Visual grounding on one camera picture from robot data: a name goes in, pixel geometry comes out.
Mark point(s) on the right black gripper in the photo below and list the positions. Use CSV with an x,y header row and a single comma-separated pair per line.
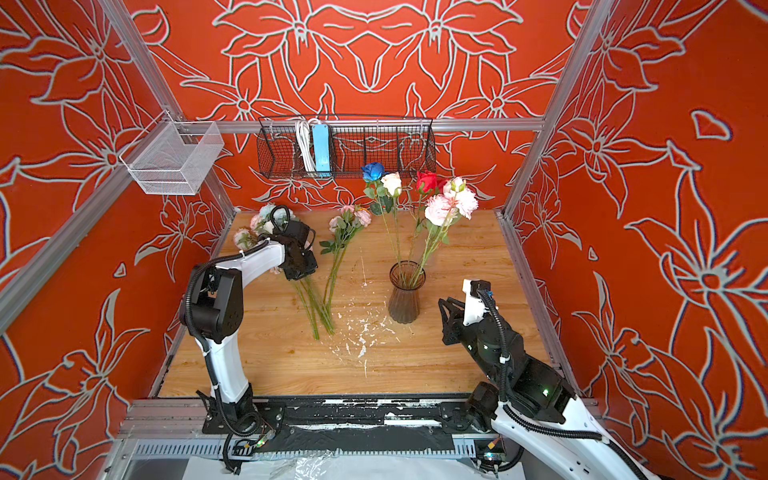
x,y
451,327

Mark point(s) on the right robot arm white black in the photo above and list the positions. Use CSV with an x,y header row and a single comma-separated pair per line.
x,y
525,402

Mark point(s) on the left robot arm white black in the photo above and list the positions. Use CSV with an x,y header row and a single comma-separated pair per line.
x,y
214,311

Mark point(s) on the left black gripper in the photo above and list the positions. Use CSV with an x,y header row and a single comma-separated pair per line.
x,y
312,265

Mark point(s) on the light blue box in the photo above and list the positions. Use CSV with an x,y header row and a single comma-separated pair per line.
x,y
321,144

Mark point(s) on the large pink peony stem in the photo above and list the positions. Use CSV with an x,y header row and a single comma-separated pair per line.
x,y
446,205

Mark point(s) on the brown ribbed glass vase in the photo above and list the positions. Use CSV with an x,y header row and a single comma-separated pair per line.
x,y
407,278

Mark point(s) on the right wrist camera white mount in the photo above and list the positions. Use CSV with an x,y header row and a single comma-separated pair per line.
x,y
474,307

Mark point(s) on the white mesh wall basket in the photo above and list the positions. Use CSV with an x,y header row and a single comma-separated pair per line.
x,y
168,162

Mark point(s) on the black wire wall basket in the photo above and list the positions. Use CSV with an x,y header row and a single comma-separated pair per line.
x,y
405,145

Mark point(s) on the pink flower bunch right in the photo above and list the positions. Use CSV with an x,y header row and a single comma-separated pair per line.
x,y
344,226

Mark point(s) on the blue rose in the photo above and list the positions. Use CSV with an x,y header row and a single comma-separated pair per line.
x,y
380,206

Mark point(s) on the cream peach rose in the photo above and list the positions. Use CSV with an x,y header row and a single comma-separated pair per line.
x,y
392,183

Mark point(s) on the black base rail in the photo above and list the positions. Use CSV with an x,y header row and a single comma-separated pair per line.
x,y
409,425

